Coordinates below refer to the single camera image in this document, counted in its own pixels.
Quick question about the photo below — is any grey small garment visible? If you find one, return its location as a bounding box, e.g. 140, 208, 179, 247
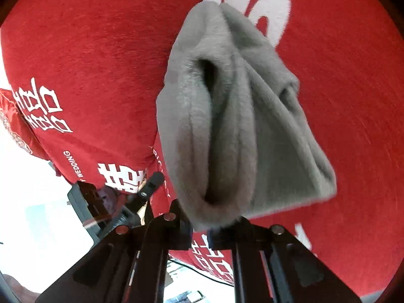
157, 2, 336, 231

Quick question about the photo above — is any purple and grey clothes pile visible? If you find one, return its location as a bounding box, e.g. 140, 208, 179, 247
97, 185, 127, 215

